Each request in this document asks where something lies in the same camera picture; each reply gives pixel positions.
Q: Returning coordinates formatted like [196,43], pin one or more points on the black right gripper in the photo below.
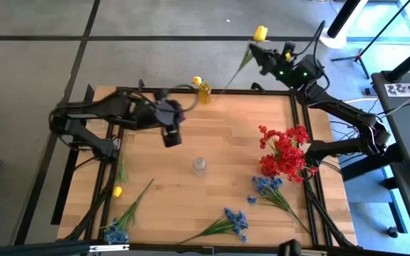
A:
[285,65]

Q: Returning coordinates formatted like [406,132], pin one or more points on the black chair caster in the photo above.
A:
[393,232]

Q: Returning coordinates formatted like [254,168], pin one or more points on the black overhead beam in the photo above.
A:
[48,249]

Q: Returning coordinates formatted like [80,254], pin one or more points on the white printed label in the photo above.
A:
[404,89]

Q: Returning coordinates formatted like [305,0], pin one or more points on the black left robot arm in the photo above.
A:
[94,108]

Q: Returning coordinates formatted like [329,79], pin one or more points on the black rounded object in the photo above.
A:
[290,248]

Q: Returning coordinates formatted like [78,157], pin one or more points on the yellow glass vase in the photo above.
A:
[205,96]

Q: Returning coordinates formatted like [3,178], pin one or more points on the blue artificial flower bunch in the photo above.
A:
[235,220]
[117,234]
[267,185]

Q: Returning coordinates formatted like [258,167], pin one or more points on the dark grey desk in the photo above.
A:
[408,124]

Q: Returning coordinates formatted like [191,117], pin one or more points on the small black floor box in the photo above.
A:
[369,91]

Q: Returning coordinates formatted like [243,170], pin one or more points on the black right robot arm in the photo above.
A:
[347,113]

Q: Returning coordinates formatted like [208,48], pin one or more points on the black pole on desk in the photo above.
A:
[409,62]

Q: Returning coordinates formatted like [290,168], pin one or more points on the floor stand with white base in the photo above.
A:
[333,41]

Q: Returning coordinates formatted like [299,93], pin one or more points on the black tripod light stand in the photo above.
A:
[359,57]

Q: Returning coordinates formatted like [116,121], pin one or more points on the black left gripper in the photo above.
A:
[169,113]

